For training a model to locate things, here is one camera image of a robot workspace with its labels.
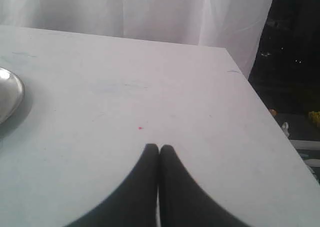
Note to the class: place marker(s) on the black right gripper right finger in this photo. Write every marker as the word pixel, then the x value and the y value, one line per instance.
pixel 182 202

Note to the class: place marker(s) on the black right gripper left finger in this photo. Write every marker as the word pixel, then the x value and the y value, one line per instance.
pixel 134 202

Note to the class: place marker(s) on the round steel plate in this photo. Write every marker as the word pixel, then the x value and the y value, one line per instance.
pixel 12 91

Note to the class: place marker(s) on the white backdrop curtain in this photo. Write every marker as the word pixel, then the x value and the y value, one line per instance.
pixel 235 25

